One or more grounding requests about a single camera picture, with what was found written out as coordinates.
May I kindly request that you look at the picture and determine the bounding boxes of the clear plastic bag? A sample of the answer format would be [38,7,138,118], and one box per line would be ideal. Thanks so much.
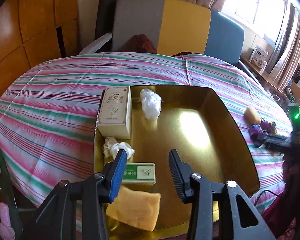
[140,88,162,121]

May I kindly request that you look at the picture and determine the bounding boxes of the yellow knitted sock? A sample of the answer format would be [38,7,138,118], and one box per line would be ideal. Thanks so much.
[268,121,277,134]

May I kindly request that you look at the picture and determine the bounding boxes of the green and white small box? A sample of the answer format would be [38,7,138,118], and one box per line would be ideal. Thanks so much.
[122,163,157,185]

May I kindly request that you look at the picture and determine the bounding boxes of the crumpled white tissue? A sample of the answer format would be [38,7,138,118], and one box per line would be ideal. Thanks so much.
[103,137,135,160]

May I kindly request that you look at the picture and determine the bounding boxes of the purple foil wrapper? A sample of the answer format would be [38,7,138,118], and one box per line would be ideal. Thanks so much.
[249,119,271,148]

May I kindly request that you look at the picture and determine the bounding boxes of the thick yellow sponge block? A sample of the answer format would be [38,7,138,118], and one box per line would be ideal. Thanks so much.
[244,106,261,126]

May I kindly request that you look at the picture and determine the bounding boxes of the cream medicine box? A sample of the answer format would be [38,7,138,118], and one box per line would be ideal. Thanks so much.
[97,86,132,139]

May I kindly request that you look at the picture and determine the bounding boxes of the flat yellow sponge cloth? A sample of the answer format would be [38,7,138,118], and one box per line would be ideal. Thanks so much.
[106,186,161,231]

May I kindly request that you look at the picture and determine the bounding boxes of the wooden side desk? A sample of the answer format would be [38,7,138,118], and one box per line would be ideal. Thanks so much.
[240,56,284,96]

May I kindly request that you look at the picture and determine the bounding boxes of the gold metal tray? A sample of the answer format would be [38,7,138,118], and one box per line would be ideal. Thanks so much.
[106,85,265,239]

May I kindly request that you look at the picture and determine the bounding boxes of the white carton on desk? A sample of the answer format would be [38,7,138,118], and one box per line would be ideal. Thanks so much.
[249,46,268,68]

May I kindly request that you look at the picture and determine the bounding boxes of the striped bed sheet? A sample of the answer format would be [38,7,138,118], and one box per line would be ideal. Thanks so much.
[0,53,292,206]

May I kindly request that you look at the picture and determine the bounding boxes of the dark red cloth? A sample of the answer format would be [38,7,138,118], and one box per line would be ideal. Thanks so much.
[120,34,157,54]

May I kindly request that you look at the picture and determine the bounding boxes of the grey yellow blue headboard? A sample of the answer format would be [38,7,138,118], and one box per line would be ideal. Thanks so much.
[111,0,244,64]

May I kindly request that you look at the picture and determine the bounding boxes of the pink striped curtain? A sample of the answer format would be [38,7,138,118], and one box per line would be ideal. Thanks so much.
[181,0,300,90]

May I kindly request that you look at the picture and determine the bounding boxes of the wooden wardrobe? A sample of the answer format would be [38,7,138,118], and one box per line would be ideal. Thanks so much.
[0,0,81,97]

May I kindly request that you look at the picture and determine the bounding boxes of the black rolled mat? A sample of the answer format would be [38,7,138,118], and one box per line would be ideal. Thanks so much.
[95,0,117,52]

